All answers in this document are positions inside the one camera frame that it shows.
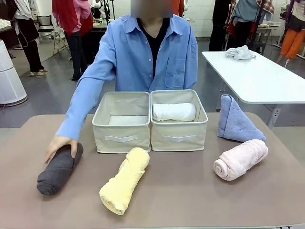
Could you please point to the yellow rolled towel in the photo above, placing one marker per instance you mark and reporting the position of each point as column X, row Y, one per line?
column 124, row 181

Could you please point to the black mesh office chair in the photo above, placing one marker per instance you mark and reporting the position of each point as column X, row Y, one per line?
column 45, row 22

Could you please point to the dark grey towel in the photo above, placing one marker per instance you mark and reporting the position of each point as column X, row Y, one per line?
column 54, row 174

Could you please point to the mannequin with orange trousers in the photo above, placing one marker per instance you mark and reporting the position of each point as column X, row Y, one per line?
column 293, row 40

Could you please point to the pink rolled towel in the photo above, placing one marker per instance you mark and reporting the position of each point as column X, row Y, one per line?
column 240, row 159

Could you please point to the white crumpled cloth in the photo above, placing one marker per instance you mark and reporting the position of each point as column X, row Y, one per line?
column 239, row 53

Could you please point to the white rolled towel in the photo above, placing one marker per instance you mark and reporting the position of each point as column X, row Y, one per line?
column 174, row 111

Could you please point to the bystander in red top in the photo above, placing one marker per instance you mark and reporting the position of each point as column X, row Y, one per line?
column 69, row 16

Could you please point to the white folding table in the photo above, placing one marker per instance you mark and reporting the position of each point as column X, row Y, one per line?
column 262, row 76

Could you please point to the orange hanging garment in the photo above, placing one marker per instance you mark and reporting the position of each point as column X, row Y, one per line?
column 178, row 7

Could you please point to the blue garment on mannequin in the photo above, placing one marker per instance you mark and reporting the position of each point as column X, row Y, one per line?
column 247, row 10

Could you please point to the person's right forearm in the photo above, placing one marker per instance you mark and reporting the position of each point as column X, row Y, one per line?
column 76, row 114

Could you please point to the white cylindrical air purifier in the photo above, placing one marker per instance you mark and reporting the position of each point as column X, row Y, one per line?
column 9, row 83

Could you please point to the bystander in black clothes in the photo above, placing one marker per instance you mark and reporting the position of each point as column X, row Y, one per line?
column 218, row 28

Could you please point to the blue cone towel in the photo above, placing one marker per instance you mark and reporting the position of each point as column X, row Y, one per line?
column 233, row 124

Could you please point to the beige fabric storage bin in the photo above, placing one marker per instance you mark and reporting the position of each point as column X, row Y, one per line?
column 157, row 133
column 100, row 133

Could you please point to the bystander in black trousers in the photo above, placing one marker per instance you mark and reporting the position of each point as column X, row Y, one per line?
column 31, row 43

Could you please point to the person's right hand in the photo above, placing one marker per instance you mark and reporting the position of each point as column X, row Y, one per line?
column 59, row 143

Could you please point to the person in blue shirt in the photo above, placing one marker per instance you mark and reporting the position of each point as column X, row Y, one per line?
column 133, row 59

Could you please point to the black background desk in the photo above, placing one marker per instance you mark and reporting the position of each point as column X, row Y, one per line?
column 98, row 26

